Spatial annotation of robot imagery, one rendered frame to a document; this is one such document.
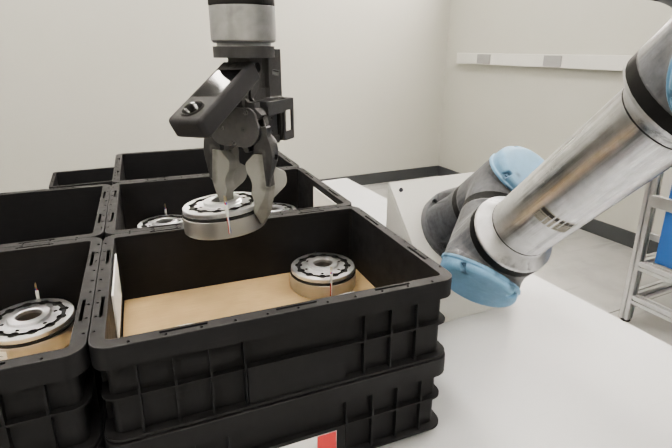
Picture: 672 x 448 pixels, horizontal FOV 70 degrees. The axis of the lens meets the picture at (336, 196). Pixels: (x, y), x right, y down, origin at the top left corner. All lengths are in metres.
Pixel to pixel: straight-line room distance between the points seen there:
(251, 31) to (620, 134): 0.39
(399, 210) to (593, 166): 0.46
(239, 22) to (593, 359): 0.76
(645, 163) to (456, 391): 0.44
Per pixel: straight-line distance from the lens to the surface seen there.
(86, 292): 0.61
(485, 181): 0.79
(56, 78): 3.70
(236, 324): 0.50
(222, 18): 0.57
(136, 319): 0.74
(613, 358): 0.96
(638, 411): 0.86
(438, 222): 0.89
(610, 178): 0.55
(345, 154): 4.23
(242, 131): 0.57
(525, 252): 0.66
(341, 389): 0.59
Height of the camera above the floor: 1.19
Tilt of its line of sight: 17 degrees down
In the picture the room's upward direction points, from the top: straight up
